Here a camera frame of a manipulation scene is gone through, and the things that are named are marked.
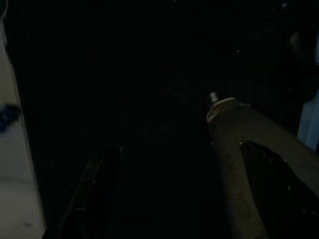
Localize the white panel with blue mark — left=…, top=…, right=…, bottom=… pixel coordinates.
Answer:
left=0, top=0, right=46, bottom=239

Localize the pale blue upright panel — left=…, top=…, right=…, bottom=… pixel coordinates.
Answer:
left=297, top=34, right=319, bottom=151

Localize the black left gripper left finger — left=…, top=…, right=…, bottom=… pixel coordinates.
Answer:
left=58, top=145, right=124, bottom=239

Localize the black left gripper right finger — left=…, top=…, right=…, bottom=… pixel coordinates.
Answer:
left=239, top=140, right=319, bottom=239

